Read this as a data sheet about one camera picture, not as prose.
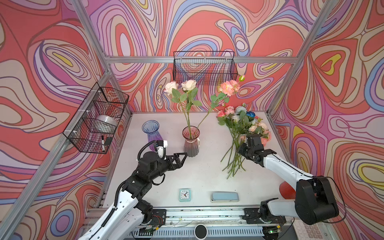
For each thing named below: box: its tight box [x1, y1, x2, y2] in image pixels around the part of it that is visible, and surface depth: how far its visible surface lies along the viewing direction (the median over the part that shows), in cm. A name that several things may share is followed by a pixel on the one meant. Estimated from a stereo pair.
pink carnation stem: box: [197, 74, 245, 129], surface depth 72 cm
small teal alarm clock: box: [179, 188, 192, 202], surface depth 80 cm
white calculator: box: [292, 218, 332, 240], surface depth 70 cm
